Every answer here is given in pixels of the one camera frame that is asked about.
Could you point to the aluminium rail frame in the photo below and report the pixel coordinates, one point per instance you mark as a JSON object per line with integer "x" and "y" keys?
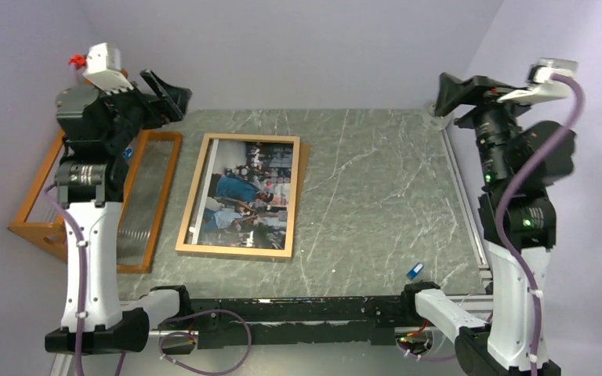
{"x": 479, "y": 249}

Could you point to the orange wooden rack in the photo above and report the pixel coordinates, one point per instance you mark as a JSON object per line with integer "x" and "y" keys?
{"x": 147, "y": 188}

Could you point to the brown backing board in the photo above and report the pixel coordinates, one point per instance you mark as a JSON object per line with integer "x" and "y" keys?
{"x": 304, "y": 153}

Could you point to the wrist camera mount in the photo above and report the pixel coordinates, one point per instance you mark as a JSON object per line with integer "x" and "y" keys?
{"x": 541, "y": 87}
{"x": 101, "y": 66}

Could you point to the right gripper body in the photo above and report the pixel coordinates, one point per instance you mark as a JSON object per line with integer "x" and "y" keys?
{"x": 489, "y": 106}

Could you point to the small blue clip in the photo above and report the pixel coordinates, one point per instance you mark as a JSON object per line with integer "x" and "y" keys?
{"x": 415, "y": 271}

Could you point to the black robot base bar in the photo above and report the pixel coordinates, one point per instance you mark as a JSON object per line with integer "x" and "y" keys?
{"x": 376, "y": 319}

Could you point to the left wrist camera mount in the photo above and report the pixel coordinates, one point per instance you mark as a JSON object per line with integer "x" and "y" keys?
{"x": 101, "y": 66}

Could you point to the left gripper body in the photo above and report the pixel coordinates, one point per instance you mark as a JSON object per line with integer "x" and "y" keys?
{"x": 131, "y": 112}

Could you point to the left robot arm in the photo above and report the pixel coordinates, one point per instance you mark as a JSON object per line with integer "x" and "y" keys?
{"x": 98, "y": 125}

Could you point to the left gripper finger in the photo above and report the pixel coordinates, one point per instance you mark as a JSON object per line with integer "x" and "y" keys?
{"x": 156, "y": 104}
{"x": 176, "y": 103}

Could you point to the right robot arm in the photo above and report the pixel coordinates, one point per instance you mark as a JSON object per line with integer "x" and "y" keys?
{"x": 525, "y": 140}

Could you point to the light wooden picture frame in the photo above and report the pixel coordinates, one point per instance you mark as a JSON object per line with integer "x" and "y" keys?
{"x": 240, "y": 196}

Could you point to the printed photo of people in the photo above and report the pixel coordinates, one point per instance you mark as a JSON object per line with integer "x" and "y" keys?
{"x": 249, "y": 194}

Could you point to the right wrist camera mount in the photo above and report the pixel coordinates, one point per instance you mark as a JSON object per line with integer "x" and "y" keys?
{"x": 541, "y": 87}

